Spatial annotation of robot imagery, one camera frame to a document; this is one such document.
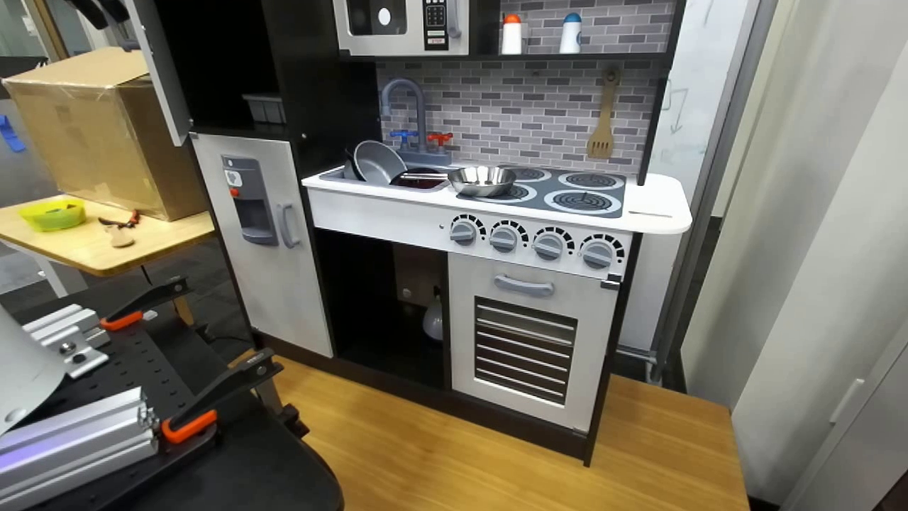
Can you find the white fridge door with dispenser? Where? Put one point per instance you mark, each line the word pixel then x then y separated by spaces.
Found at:
pixel 285 293

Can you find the white oven door with vents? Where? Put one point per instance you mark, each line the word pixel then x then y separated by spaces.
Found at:
pixel 473 314

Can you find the brown cardboard box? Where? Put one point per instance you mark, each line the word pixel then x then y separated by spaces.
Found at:
pixel 102 132

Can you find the blue plastic object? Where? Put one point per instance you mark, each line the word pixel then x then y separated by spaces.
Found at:
pixel 12 135

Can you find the green plastic tray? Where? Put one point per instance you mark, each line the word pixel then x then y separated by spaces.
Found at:
pixel 53 213

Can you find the small reddish brown object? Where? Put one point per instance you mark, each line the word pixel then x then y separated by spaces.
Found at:
pixel 118 219

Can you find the small beige object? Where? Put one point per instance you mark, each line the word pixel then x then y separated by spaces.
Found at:
pixel 124 240

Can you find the light wooden table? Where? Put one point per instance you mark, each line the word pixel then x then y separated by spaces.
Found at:
pixel 87 247

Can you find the grey toy water dispenser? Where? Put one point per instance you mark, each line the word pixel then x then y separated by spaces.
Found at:
pixel 250 203

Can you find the grey toy faucet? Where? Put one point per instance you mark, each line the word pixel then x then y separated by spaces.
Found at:
pixel 386 104

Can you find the black clamp orange grip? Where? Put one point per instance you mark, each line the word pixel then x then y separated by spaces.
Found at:
pixel 223 388
pixel 144 303

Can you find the toy microwave with keypad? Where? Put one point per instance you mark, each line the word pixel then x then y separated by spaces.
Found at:
pixel 415 43

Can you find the grey toy pot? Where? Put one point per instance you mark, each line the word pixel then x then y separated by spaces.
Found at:
pixel 376 164

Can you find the small aluminium extrusion profile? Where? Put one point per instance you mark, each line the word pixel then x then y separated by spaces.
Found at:
pixel 60 328

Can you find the red rimmed pan glass lid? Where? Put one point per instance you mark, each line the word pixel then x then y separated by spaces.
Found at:
pixel 422 178

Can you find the white shaker red cap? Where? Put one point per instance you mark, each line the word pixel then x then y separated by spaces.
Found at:
pixel 512 36

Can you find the shiny steel toy bowl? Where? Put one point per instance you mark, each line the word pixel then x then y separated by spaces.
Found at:
pixel 474 175

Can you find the grey stove knob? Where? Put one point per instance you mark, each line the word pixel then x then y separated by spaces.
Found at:
pixel 463 230
pixel 598 254
pixel 552 244
pixel 510 236

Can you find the toy kitchen playset body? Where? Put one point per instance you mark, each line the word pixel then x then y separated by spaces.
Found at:
pixel 528 104

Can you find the large aluminium extrusion profile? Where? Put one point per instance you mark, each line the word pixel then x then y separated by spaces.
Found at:
pixel 67 443

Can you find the white shaker blue cap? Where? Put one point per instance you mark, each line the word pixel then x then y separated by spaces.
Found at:
pixel 569 36

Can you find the black robot table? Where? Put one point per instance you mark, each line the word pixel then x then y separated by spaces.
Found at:
pixel 256 472

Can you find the wooden toy spatula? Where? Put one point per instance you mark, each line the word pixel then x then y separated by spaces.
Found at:
pixel 602 144

